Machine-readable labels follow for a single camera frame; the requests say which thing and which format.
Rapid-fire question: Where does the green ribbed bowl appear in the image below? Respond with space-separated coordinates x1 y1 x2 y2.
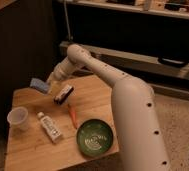
76 119 114 157

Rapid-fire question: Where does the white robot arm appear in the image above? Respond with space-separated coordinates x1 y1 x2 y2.
47 44 171 171

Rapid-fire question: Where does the translucent ceramic cup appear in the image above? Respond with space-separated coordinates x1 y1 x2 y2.
7 107 29 131

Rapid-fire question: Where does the thin metal pole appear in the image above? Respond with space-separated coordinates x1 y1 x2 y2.
63 0 73 44

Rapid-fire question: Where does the cluttered background shelf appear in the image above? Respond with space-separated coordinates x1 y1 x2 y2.
57 0 189 20

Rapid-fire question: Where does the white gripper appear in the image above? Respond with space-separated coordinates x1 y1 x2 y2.
46 66 68 94

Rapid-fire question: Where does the black handle on rail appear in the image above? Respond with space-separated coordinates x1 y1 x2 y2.
158 58 189 68

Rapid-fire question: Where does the grey metal rail beam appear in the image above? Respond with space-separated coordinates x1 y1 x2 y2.
59 40 189 83

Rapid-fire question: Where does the white and blue sponge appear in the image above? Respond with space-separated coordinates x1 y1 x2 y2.
30 78 47 94

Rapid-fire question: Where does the white tube with label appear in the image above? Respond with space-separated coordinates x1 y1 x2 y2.
37 112 62 144

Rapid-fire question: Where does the dark snack bar packet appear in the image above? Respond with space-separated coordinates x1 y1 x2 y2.
54 85 74 105

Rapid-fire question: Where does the orange carrot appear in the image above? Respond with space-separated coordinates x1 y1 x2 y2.
68 104 78 129

